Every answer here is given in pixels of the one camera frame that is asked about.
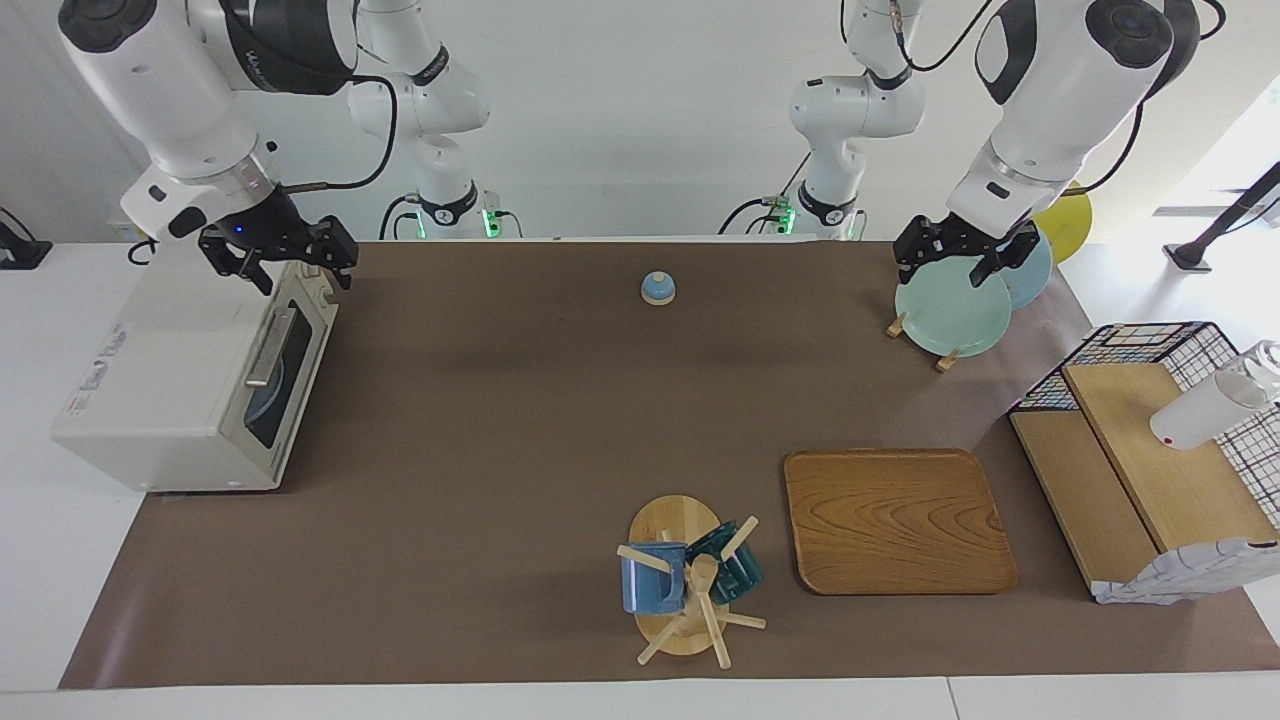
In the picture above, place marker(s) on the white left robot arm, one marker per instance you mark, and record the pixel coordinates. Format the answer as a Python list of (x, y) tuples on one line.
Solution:
[(1060, 100)]

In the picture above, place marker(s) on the white cup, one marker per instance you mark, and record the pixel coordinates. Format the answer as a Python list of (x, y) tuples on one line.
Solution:
[(1200, 415)]

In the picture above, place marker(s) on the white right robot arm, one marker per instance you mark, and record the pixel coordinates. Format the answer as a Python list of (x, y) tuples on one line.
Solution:
[(160, 90)]

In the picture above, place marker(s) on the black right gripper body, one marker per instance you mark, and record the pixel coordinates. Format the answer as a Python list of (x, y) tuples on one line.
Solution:
[(275, 232)]

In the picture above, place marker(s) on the glass oven door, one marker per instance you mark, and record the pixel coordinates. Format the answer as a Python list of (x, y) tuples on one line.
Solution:
[(300, 350)]

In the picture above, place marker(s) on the wooden plate rack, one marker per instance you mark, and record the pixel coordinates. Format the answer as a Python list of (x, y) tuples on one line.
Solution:
[(948, 361)]

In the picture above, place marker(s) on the wooden mug tree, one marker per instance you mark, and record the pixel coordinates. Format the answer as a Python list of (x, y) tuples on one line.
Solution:
[(672, 520)]

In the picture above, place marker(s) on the small blue bell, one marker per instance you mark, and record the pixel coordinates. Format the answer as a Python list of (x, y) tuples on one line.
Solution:
[(658, 289)]

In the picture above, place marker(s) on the wooden shelf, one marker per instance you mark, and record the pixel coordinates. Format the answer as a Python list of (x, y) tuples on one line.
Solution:
[(1170, 470)]

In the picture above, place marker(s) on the brown table mat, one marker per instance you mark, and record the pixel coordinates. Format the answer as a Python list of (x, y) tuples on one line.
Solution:
[(500, 450)]

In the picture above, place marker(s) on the long black stand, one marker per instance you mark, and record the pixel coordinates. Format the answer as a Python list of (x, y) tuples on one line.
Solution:
[(1225, 222)]

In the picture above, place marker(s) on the small light blue plate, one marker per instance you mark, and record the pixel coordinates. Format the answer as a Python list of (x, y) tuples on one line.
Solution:
[(266, 402)]

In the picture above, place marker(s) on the dark green mug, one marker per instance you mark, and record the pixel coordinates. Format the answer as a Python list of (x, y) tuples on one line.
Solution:
[(742, 575)]

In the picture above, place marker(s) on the blue mug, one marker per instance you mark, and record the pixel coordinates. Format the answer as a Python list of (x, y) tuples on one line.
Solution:
[(650, 585)]

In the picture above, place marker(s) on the small black stand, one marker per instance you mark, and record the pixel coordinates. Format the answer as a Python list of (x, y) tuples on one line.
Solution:
[(18, 252)]

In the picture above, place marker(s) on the white patterned cloth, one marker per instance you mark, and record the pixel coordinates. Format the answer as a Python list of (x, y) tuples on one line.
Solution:
[(1190, 572)]

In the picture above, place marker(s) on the wooden tray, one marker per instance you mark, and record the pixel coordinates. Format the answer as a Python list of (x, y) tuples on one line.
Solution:
[(900, 520)]

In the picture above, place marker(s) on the yellow plate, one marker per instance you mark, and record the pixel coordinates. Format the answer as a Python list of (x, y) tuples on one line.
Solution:
[(1070, 225)]

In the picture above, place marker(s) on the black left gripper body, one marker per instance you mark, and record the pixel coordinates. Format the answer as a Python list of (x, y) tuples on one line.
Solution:
[(960, 242)]

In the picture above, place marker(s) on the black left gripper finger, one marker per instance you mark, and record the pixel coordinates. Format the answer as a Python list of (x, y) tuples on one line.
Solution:
[(905, 273), (985, 272)]

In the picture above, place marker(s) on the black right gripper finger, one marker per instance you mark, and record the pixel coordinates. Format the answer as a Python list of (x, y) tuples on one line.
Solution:
[(341, 273), (261, 277)]

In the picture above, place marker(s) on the white toaster oven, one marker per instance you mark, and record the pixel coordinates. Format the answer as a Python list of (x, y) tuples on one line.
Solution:
[(160, 380)]

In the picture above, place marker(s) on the pale green plate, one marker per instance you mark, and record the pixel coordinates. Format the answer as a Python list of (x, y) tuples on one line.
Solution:
[(950, 315)]

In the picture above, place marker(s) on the large light blue plate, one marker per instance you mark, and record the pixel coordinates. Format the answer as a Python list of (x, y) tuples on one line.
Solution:
[(1032, 280)]

